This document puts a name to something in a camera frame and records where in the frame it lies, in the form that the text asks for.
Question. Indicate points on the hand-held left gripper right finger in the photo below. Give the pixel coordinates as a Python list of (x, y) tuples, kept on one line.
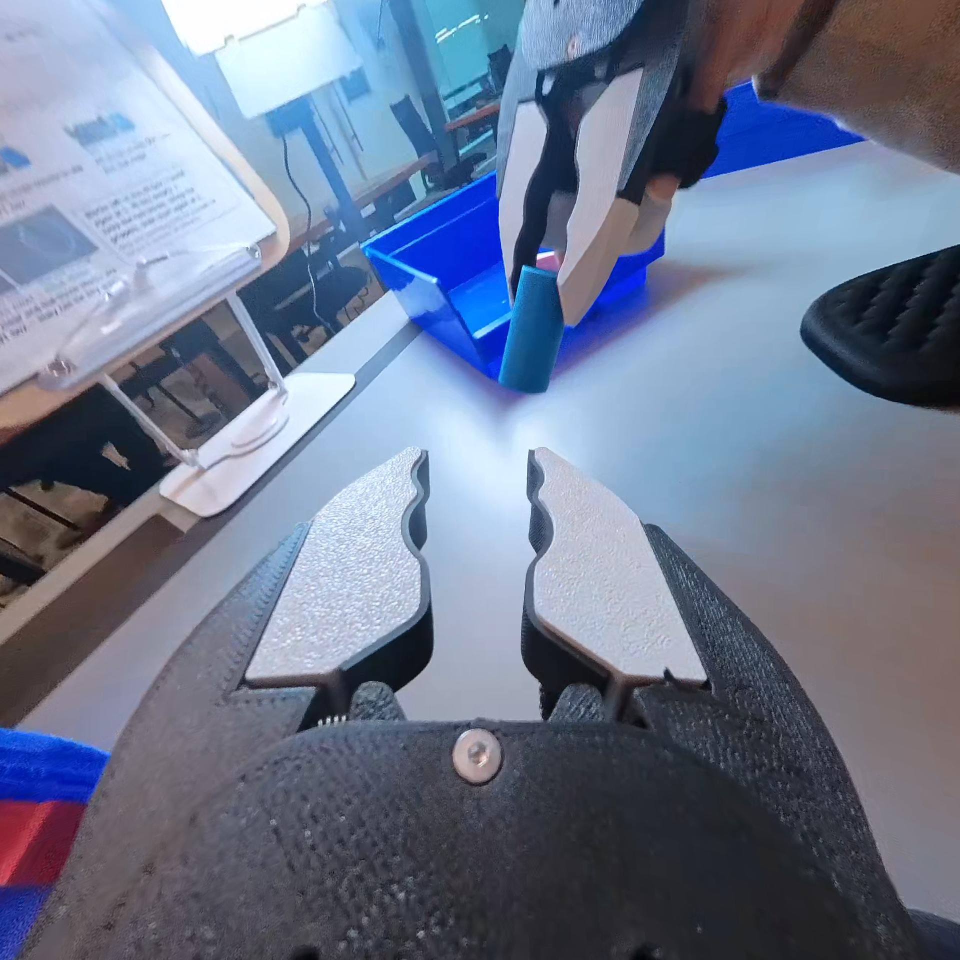
[(607, 592)]

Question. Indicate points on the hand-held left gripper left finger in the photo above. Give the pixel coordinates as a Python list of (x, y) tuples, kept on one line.
[(345, 585)]

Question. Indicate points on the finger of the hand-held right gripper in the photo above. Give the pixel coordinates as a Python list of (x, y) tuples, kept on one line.
[(607, 165), (517, 187)]

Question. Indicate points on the blue wooden cylinder block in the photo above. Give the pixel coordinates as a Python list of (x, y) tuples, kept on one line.
[(529, 337)]

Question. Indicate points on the red rectangular wooden block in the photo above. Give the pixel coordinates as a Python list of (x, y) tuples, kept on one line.
[(37, 840)]

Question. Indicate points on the pink block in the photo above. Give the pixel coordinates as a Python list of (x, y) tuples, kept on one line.
[(547, 261)]

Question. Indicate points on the black office chair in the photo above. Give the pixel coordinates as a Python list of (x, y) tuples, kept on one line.
[(420, 135)]

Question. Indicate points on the pale grey monitor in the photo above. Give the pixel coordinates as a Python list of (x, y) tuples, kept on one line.
[(292, 75)]

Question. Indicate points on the black padded armrest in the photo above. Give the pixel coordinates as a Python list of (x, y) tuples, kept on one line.
[(885, 330)]

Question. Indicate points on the printed instruction sheet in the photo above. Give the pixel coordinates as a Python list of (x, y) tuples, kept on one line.
[(112, 187)]

